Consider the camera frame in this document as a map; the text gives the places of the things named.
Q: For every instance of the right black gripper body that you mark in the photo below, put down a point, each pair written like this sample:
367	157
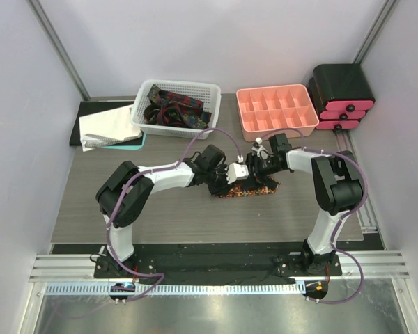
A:
262	167

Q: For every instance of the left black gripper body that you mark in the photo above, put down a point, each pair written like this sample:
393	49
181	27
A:
217	179

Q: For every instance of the multicoloured patterned tie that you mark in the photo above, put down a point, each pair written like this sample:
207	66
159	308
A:
252	186

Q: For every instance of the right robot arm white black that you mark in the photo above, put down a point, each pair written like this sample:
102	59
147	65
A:
339	184

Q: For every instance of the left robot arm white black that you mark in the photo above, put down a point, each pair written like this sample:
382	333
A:
124	195

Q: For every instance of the dark red blue ties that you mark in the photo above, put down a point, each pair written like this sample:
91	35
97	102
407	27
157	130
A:
175	110

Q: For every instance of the pink compartment organizer tray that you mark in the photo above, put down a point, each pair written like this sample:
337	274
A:
264	109

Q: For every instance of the white plastic mesh basket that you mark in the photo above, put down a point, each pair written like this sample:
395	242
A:
208	93

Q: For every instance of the teal tray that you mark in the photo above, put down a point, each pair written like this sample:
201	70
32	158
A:
135	144

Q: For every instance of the black pink drawer unit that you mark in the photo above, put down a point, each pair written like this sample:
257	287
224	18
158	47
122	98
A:
341	96

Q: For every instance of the white folded cloth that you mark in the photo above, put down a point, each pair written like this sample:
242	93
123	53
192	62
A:
107	128

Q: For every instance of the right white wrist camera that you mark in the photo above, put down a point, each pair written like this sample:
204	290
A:
259	150

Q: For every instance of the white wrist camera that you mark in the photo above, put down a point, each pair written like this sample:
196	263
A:
259	150
235	172

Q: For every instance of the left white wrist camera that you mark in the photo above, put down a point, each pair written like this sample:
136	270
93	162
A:
235	172

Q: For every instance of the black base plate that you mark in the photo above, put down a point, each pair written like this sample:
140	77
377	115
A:
216	260

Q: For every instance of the aluminium rail frame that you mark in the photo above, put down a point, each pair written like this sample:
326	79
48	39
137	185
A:
77	275

